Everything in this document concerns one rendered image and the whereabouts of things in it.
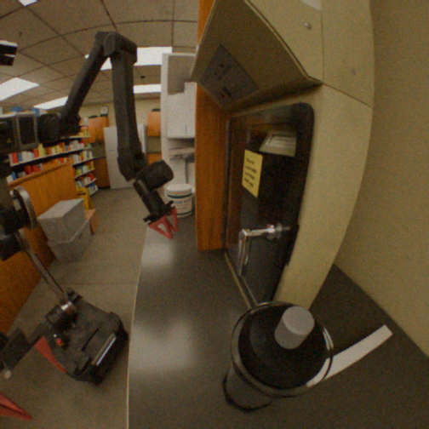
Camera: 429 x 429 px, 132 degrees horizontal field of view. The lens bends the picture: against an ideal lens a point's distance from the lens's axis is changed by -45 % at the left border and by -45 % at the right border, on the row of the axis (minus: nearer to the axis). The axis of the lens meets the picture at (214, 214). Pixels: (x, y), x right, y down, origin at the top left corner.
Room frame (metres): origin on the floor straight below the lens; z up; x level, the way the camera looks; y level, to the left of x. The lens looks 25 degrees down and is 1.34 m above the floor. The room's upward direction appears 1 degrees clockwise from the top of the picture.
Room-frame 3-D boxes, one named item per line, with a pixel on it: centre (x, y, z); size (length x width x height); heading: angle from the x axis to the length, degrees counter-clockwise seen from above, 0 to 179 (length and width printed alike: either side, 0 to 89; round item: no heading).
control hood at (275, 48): (0.33, -0.02, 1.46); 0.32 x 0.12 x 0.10; 14
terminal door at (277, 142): (0.34, -0.07, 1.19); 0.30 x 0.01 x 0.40; 13
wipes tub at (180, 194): (0.86, 0.19, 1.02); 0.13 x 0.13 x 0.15
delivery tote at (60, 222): (1.55, 1.94, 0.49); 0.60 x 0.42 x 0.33; 14
